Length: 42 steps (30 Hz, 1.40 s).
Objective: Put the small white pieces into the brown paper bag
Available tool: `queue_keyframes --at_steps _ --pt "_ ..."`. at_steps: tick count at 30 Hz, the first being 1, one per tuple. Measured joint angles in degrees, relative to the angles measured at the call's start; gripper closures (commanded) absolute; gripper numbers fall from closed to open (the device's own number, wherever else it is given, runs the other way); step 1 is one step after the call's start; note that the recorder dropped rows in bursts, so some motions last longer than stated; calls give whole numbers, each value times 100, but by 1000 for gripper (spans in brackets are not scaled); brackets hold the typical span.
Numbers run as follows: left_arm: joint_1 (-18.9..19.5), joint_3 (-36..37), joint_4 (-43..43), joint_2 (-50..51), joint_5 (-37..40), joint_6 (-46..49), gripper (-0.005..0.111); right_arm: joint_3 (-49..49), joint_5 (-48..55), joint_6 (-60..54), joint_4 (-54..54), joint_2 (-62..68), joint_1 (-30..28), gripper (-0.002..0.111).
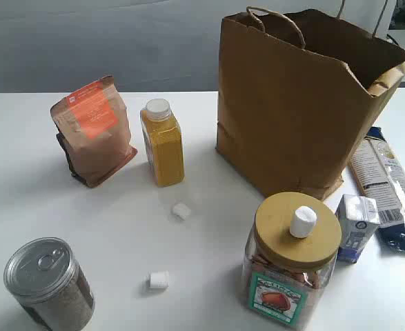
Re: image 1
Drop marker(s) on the clear can metal lid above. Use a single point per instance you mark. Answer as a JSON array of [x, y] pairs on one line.
[[47, 281]]

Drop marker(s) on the white marshmallow front table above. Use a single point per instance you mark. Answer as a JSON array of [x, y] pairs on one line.
[[158, 280]]

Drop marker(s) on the brown pouch orange label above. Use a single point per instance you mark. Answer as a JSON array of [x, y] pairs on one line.
[[94, 131]]

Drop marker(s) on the blue pasta package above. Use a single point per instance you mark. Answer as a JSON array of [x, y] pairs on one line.
[[380, 176]]

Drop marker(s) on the yellow juice bottle white cap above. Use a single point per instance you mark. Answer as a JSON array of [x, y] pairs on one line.
[[163, 142]]

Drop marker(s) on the large brown paper bag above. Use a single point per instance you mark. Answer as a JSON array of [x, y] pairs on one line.
[[297, 94]]

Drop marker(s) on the clear jar yellow lid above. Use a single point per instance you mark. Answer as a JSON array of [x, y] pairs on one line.
[[283, 277]]

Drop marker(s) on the white marshmallow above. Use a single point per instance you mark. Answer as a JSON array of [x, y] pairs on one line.
[[303, 222]]

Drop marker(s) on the small blue white carton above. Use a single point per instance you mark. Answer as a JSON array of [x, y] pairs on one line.
[[359, 219]]

